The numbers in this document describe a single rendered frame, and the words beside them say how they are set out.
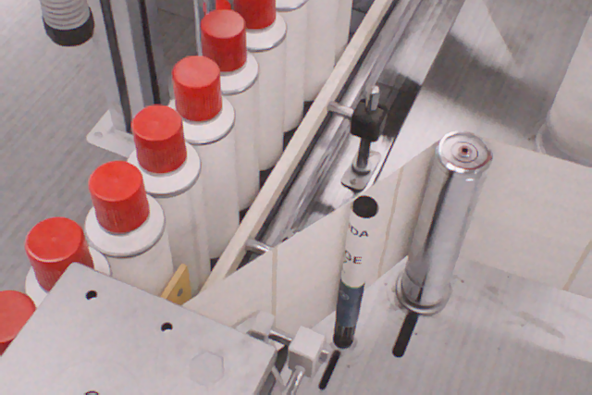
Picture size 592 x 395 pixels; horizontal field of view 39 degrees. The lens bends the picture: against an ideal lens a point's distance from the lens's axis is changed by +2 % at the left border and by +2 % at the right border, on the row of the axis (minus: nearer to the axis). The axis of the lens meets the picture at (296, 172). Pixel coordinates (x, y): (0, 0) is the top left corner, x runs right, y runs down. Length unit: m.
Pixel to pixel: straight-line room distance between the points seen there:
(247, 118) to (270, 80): 0.05
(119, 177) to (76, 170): 0.34
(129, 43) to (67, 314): 0.40
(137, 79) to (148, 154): 0.26
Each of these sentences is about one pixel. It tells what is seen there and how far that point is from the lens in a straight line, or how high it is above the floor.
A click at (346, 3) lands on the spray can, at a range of 0.81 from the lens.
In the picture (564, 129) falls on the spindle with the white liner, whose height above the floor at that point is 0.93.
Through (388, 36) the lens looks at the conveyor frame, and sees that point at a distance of 0.91.
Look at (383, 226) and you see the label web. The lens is 0.59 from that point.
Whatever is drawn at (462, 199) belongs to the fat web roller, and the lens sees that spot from 0.57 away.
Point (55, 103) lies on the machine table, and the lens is 0.92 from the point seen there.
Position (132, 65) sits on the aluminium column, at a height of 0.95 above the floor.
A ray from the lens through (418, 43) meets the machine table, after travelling 0.98.
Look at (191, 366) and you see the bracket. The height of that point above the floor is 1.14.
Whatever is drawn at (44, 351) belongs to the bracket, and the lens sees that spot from 0.39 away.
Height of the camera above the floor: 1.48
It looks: 52 degrees down
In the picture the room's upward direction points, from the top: 3 degrees clockwise
